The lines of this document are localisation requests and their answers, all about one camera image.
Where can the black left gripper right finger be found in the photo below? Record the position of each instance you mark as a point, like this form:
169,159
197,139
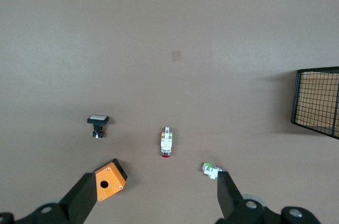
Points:
230,200

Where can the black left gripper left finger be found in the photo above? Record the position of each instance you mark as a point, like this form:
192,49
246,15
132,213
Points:
79,200

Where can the red push button switch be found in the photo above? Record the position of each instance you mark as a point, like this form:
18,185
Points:
166,142

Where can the black square white-capped button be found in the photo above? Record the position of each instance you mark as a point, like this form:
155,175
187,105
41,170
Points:
97,120

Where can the green push button switch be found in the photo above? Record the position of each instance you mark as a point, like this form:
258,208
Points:
210,171

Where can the orange button enclosure box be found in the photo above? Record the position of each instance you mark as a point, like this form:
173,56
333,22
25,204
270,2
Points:
110,181

